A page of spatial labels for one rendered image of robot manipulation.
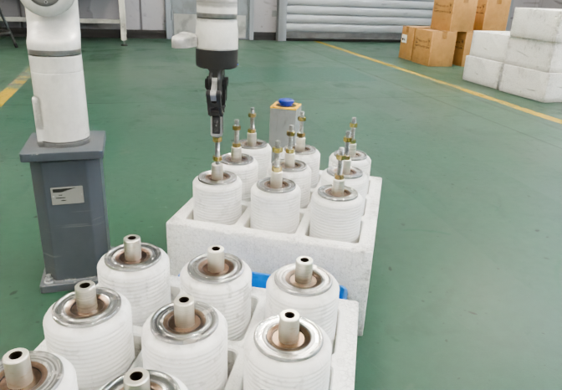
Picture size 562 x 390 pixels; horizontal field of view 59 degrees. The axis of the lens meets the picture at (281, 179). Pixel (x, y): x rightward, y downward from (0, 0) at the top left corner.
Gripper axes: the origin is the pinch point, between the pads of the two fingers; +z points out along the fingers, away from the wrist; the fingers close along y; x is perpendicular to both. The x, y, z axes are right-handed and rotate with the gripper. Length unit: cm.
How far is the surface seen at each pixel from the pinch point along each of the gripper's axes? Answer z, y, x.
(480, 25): 0, 371, -194
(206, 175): 10.5, 0.8, 2.1
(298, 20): 13, 528, -38
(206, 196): 12.7, -4.4, 1.6
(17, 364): 8, -55, 12
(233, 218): 17.7, -3.0, -3.6
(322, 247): 18.1, -12.9, -20.1
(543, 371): 36, -23, -59
